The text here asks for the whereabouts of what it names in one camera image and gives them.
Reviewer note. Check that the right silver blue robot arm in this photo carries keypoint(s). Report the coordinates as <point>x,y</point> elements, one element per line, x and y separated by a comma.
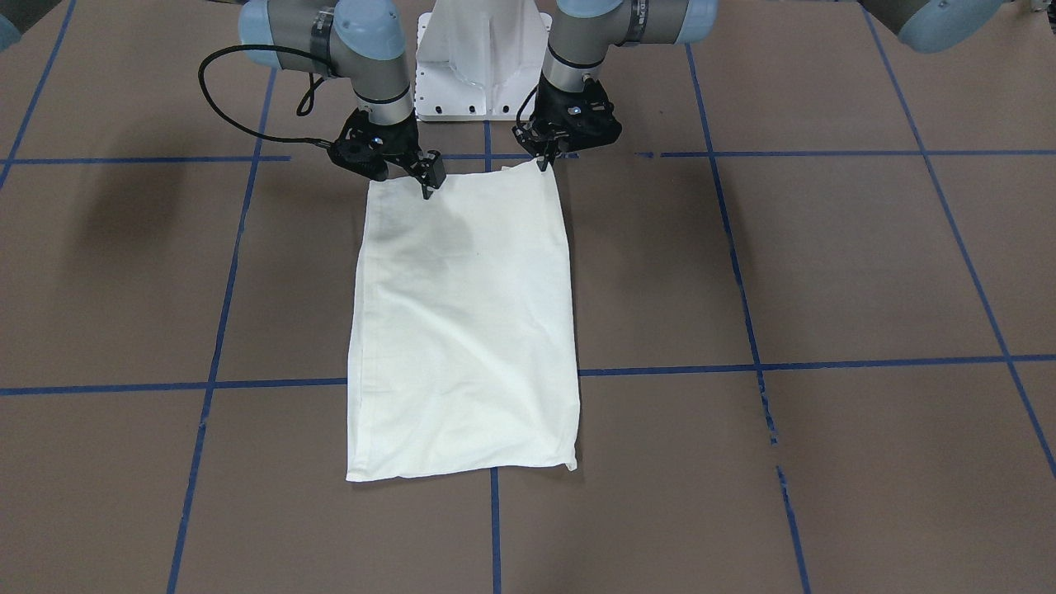
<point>362,42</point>

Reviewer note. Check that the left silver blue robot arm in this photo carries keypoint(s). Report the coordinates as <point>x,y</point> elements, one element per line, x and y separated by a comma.
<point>584,31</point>

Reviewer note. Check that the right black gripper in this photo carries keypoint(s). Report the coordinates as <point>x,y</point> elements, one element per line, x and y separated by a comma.
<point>402,143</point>

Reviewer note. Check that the cream cat print t-shirt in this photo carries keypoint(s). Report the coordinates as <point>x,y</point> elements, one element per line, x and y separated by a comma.
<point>462,352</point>

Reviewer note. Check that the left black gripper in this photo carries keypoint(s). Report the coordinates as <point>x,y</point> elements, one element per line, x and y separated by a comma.
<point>548,147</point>

